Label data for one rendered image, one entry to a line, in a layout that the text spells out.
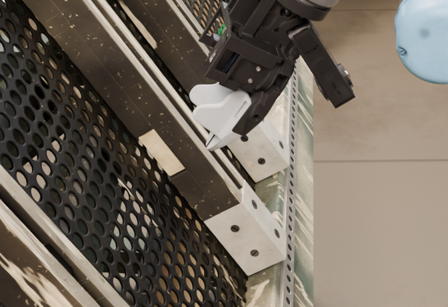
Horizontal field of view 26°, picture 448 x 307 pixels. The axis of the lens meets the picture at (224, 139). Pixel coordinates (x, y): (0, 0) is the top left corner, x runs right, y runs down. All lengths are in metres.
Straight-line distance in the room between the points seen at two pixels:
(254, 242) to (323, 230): 1.58
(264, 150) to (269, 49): 0.72
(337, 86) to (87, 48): 0.43
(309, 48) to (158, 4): 0.61
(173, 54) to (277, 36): 0.63
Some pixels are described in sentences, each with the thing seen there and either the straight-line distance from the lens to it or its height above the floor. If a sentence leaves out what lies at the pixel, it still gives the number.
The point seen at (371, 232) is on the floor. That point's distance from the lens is 3.07.
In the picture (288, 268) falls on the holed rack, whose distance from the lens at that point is 1.54.
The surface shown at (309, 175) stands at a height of 0.82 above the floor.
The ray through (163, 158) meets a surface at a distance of 1.41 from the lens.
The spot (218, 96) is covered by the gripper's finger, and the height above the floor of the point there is 1.36.
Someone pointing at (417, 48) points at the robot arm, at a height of 1.52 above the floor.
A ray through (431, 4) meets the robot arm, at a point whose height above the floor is 1.56.
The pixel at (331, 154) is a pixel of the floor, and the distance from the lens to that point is 3.41.
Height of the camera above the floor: 1.89
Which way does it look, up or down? 33 degrees down
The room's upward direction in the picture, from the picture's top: straight up
